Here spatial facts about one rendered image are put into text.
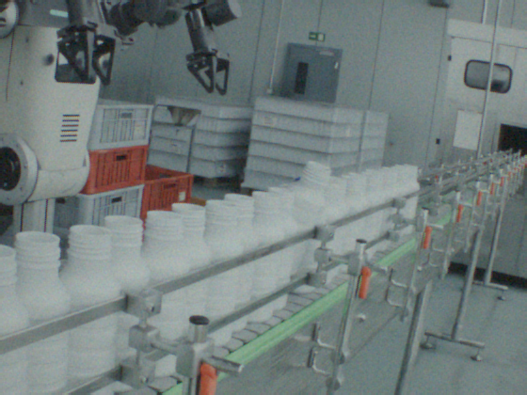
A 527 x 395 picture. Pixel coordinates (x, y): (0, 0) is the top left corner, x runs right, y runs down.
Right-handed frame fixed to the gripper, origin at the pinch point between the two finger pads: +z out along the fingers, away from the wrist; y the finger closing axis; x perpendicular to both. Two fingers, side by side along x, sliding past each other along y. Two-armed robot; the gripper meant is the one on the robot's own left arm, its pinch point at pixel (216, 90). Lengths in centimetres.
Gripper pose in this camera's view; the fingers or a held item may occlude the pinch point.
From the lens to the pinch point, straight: 155.7
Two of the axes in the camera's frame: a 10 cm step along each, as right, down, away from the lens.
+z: 2.6, 9.6, -0.4
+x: -8.8, 2.6, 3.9
